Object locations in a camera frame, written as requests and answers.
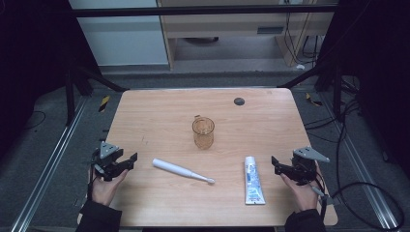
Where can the white electric toothbrush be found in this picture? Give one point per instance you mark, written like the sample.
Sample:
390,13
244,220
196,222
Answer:
175,169

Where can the yellow black striped tape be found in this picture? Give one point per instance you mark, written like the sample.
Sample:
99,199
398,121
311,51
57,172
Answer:
313,100
104,103

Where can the light wooden desk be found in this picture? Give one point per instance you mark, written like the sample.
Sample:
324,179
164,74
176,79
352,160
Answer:
225,27

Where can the black horizontal frame bar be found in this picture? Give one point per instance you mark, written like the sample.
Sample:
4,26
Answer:
199,11

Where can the white cabinet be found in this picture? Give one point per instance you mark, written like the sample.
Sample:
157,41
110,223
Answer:
122,38

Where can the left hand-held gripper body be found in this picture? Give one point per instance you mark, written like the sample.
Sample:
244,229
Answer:
108,158

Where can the person's right hand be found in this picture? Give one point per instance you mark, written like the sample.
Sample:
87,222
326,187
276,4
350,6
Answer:
304,196

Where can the white toothpaste tube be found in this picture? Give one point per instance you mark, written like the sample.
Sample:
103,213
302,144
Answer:
254,180

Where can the person's left hand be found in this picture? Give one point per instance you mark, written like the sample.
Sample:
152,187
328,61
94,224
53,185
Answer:
104,190

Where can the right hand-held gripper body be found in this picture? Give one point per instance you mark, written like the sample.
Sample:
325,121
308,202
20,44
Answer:
304,166

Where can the small white floor object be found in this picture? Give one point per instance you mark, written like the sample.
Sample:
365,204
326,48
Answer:
300,67

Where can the aluminium floor rail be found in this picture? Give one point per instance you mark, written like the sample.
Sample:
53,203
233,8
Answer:
48,164
364,167

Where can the dark round table grommet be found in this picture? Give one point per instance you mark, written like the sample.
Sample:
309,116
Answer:
239,101

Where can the black metal stand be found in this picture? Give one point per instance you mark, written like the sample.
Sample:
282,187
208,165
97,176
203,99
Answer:
336,93
70,100

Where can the dark curtain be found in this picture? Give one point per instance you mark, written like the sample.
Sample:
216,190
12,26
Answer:
29,64
377,64

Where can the amber transparent cup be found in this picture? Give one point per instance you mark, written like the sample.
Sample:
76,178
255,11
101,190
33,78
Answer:
203,133

